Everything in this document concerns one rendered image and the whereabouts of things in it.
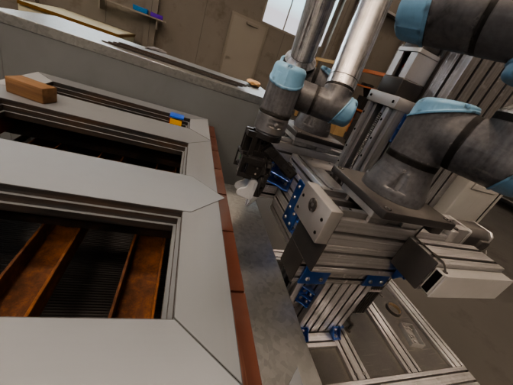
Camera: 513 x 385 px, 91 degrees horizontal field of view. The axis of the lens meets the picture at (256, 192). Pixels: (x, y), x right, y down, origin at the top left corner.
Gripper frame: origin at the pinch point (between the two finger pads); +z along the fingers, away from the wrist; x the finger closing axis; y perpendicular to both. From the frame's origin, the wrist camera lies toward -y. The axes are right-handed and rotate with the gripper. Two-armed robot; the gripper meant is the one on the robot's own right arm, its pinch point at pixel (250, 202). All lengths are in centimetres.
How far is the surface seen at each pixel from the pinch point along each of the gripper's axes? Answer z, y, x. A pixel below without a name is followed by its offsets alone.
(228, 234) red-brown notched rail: 4.6, 6.1, 9.6
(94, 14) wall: 1, 281, -806
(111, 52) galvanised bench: -16, 56, -81
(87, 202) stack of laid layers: 2.2, 37.0, 8.6
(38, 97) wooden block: -1, 66, -39
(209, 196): 0.5, 11.5, 0.3
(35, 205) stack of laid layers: 4.0, 45.5, 9.5
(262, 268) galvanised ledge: 19.2, -9.4, 5.6
